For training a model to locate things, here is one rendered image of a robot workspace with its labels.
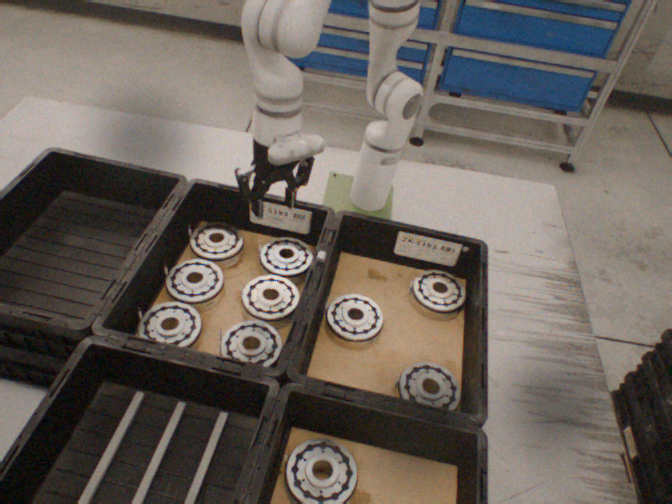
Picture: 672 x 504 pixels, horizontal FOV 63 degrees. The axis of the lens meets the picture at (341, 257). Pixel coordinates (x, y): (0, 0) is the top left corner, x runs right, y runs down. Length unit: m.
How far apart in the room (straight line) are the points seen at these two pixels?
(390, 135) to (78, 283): 0.68
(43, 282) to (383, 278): 0.63
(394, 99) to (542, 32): 1.75
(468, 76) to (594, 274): 1.12
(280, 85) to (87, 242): 0.56
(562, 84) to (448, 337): 2.11
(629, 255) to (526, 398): 1.75
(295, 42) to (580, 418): 0.87
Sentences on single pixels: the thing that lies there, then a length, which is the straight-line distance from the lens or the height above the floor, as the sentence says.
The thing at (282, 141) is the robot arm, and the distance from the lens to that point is 0.82.
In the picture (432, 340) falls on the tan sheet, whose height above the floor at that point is 0.83.
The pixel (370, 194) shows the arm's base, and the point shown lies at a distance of 1.30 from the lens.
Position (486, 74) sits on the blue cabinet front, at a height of 0.44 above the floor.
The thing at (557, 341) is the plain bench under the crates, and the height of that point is 0.70.
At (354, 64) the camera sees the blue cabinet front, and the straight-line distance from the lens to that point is 2.88.
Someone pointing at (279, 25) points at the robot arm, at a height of 1.33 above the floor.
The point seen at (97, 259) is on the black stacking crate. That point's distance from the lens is 1.14.
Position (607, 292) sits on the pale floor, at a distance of 2.60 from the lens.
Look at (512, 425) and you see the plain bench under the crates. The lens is 1.13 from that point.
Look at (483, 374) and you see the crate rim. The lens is 0.88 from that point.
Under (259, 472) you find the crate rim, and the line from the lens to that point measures 0.75.
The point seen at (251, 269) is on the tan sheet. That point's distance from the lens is 1.08.
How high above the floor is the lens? 1.62
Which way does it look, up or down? 45 degrees down
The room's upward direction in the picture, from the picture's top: 9 degrees clockwise
